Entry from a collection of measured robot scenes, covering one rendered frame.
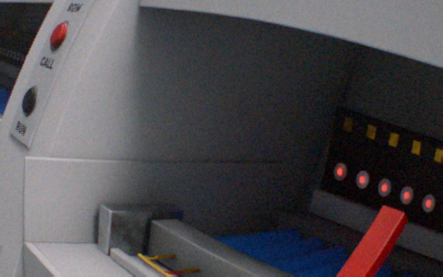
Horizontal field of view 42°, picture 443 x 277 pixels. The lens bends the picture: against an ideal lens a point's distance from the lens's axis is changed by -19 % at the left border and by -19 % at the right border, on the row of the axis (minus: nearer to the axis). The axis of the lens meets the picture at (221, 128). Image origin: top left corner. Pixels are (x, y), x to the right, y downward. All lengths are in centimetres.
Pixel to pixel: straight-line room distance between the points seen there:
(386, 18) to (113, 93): 17
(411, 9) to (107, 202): 21
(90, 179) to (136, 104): 5
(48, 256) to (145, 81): 12
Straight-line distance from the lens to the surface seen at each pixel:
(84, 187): 35
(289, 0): 26
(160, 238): 35
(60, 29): 37
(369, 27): 24
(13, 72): 89
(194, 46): 38
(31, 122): 37
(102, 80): 34
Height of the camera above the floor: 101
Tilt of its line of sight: 4 degrees up
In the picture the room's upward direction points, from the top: 24 degrees clockwise
